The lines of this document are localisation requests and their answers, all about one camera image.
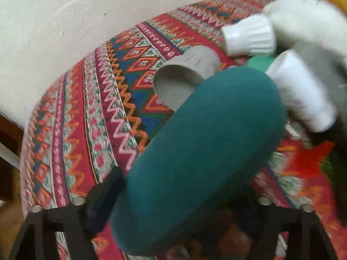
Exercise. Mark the grey ribbed cup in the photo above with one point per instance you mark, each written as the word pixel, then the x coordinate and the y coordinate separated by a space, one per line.
pixel 195 59

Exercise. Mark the white pipe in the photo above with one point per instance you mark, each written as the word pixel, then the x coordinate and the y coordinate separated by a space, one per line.
pixel 8 154

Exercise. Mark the brown wooden door frame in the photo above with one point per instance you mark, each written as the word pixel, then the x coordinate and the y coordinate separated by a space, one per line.
pixel 9 135

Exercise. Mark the white smooth cup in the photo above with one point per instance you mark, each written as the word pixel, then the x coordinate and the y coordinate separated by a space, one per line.
pixel 298 89

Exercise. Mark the white plush toy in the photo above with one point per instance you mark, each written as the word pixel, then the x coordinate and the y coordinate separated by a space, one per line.
pixel 303 16

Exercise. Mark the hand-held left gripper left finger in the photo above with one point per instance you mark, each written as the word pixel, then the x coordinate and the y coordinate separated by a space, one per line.
pixel 103 203

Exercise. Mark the teal green pot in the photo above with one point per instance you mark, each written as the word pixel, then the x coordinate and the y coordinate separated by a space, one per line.
pixel 203 146

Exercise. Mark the grey cloth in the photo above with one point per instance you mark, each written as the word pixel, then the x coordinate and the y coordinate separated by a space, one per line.
pixel 325 65

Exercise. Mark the white ribbed cup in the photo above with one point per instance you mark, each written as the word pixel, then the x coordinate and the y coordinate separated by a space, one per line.
pixel 249 36

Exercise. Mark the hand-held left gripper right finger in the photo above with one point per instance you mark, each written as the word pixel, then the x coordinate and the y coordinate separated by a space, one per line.
pixel 273 222

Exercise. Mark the patterned red tablecloth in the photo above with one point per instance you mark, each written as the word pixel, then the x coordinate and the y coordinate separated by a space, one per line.
pixel 89 130

